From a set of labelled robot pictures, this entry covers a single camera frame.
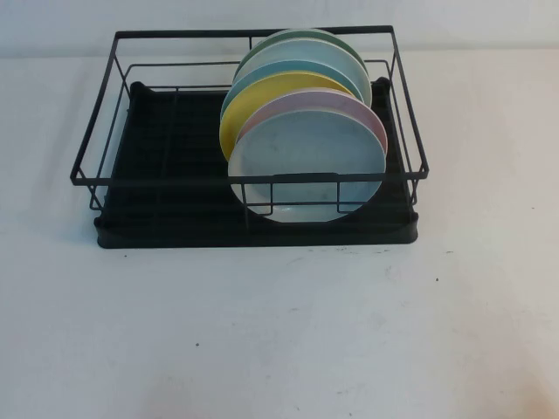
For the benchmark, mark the green plate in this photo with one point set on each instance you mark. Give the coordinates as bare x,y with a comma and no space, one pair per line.
301,34

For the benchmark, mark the teal blue plate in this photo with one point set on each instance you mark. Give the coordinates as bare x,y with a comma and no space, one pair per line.
279,70

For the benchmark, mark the pink plate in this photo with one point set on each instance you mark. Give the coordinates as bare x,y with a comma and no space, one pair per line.
332,103

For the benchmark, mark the light blue scuffed plate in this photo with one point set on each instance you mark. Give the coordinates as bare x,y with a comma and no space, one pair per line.
305,144

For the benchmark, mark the yellow plate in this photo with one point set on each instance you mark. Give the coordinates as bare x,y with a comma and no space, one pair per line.
262,98

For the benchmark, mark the pale blue plate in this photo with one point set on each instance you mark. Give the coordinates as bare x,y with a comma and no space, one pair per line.
305,54

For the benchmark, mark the black plastic drip tray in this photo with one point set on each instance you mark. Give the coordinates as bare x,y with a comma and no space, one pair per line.
192,144

